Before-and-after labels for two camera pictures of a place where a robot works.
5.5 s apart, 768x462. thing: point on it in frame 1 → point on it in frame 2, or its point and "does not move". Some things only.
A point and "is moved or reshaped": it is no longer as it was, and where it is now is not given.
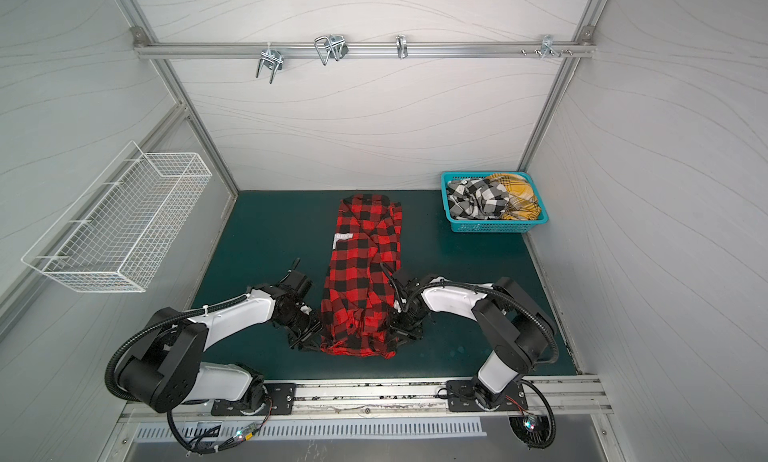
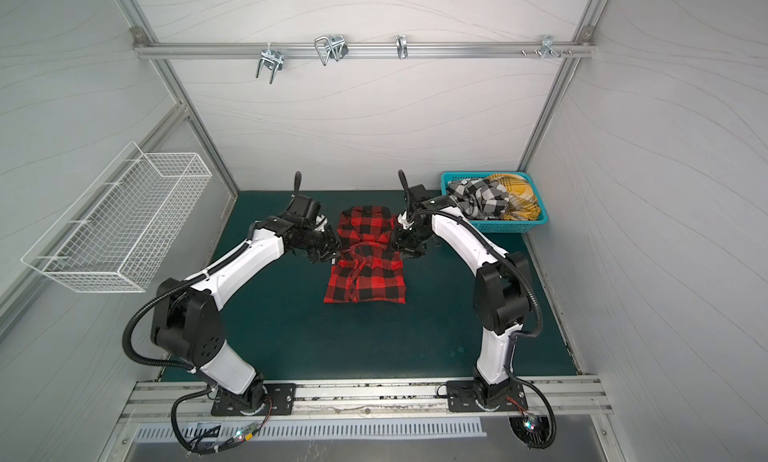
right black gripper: [402, 327] → [402, 242]
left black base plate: [281, 400] does not move
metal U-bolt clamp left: [271, 59] does not move
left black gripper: [316, 328] → [333, 245]
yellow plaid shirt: [522, 203] does not move
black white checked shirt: [476, 199] does not move
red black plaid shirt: [359, 292] is moved or reshaped
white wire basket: [120, 230] does not move
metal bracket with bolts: [548, 48] does not move
